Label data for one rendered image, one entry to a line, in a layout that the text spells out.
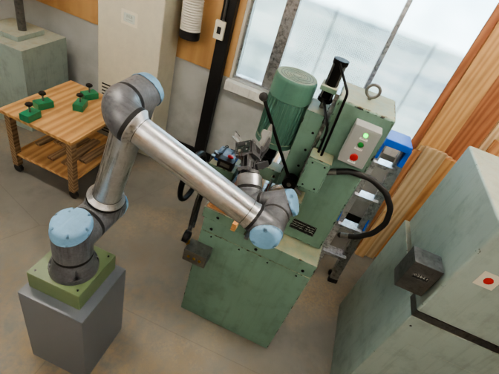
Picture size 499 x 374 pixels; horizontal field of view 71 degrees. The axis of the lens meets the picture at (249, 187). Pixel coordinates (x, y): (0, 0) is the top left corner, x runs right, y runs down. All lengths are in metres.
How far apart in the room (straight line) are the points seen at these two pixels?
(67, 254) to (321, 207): 1.03
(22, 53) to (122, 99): 2.23
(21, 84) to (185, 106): 1.27
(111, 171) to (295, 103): 0.73
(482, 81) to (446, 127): 0.34
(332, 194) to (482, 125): 1.52
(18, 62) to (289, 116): 2.36
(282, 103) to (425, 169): 1.52
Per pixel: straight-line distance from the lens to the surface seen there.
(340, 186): 1.52
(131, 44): 2.95
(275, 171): 1.63
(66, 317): 1.67
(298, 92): 1.40
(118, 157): 1.31
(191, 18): 2.79
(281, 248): 1.67
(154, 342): 2.20
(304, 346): 2.41
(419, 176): 2.74
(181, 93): 3.21
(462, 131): 2.82
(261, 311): 2.04
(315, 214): 1.62
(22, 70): 3.31
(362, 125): 1.33
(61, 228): 1.45
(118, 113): 1.04
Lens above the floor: 1.98
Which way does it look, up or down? 38 degrees down
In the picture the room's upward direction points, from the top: 19 degrees clockwise
